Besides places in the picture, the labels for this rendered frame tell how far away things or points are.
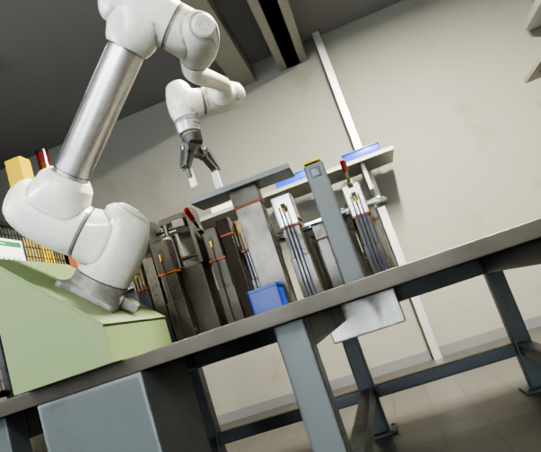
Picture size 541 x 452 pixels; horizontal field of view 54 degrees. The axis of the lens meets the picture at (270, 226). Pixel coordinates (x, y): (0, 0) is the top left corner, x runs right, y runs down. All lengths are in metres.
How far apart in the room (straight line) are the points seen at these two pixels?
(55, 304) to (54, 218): 0.23
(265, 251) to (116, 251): 0.55
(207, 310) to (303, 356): 0.73
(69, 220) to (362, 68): 3.91
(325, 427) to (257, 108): 4.05
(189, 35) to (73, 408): 0.99
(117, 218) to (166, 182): 3.68
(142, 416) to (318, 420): 0.43
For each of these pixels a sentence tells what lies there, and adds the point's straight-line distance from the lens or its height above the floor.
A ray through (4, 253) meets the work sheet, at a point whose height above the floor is 1.37.
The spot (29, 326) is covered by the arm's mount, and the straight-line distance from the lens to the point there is 1.48.
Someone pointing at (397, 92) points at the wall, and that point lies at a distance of 4.98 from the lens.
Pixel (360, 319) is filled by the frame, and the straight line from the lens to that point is 2.47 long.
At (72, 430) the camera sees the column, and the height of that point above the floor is 0.58.
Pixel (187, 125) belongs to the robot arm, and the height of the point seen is 1.44.
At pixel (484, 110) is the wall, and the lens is 4.99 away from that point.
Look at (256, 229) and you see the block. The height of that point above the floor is 0.99.
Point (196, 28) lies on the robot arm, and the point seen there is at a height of 1.42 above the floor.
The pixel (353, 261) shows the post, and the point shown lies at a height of 0.78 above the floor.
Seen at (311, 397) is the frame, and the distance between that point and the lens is 1.33.
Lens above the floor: 0.66
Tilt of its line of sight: 10 degrees up
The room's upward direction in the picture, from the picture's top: 18 degrees counter-clockwise
